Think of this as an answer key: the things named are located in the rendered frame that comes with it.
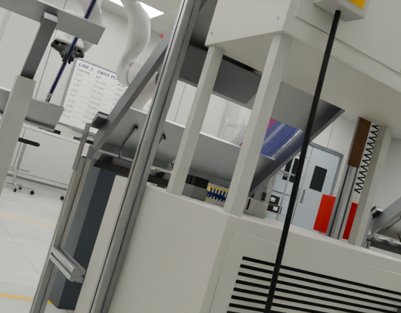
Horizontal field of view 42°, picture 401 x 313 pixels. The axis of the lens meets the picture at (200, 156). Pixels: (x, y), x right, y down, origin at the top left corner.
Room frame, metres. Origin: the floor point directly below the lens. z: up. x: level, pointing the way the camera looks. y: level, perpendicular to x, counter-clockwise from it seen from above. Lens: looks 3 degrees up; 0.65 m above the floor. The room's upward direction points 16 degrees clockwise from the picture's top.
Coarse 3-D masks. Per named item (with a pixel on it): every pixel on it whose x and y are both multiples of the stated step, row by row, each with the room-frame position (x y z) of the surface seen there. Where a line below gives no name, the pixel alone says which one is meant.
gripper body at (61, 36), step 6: (54, 36) 1.81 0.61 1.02; (60, 36) 1.78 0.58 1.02; (66, 36) 1.80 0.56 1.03; (72, 36) 1.82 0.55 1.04; (60, 42) 1.78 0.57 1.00; (66, 42) 1.77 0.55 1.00; (78, 42) 1.81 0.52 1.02; (54, 48) 1.78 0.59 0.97; (66, 48) 1.79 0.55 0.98; (78, 48) 1.82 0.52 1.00
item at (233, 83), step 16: (208, 0) 1.45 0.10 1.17; (208, 16) 1.49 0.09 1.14; (192, 32) 1.53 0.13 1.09; (208, 32) 1.54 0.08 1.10; (192, 48) 1.53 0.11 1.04; (208, 48) 1.59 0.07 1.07; (192, 64) 1.58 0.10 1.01; (224, 64) 1.59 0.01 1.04; (240, 64) 1.65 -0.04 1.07; (192, 80) 1.63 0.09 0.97; (224, 80) 1.65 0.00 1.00; (240, 80) 1.65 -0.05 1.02; (256, 80) 1.66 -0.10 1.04; (224, 96) 1.76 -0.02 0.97; (240, 96) 1.71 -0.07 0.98; (288, 96) 1.79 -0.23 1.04; (304, 96) 1.80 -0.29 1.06; (272, 112) 1.84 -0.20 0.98; (288, 112) 1.85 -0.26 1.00; (304, 112) 1.86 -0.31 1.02; (320, 112) 1.87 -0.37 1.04; (304, 128) 1.93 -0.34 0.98
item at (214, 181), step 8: (104, 144) 1.86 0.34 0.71; (104, 152) 1.85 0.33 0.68; (112, 152) 1.86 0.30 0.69; (120, 152) 1.90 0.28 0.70; (128, 152) 1.91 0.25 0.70; (160, 160) 1.98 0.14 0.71; (160, 168) 1.96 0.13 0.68; (168, 168) 1.98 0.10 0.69; (200, 176) 2.06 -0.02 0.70; (208, 176) 2.08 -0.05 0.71; (216, 184) 2.08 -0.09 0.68; (224, 184) 2.11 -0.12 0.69
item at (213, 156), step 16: (128, 112) 1.77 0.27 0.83; (144, 112) 1.78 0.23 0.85; (128, 128) 1.83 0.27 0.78; (176, 128) 1.85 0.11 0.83; (112, 144) 1.88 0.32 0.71; (128, 144) 1.89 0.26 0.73; (160, 144) 1.91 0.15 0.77; (176, 144) 1.92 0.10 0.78; (208, 144) 1.94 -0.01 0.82; (224, 144) 1.95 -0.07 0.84; (192, 160) 2.01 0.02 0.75; (208, 160) 2.02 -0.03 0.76; (224, 160) 2.03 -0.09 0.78; (272, 160) 2.06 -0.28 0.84; (224, 176) 2.11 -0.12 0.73; (256, 176) 2.14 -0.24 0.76
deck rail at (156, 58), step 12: (204, 0) 1.40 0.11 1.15; (168, 36) 1.52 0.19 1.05; (156, 48) 1.57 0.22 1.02; (156, 60) 1.55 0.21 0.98; (144, 72) 1.61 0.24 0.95; (132, 84) 1.67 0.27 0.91; (144, 84) 1.62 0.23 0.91; (132, 96) 1.66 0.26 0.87; (120, 108) 1.71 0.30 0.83; (108, 120) 1.78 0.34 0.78; (96, 132) 1.85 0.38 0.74; (108, 132) 1.77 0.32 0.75; (96, 144) 1.82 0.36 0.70
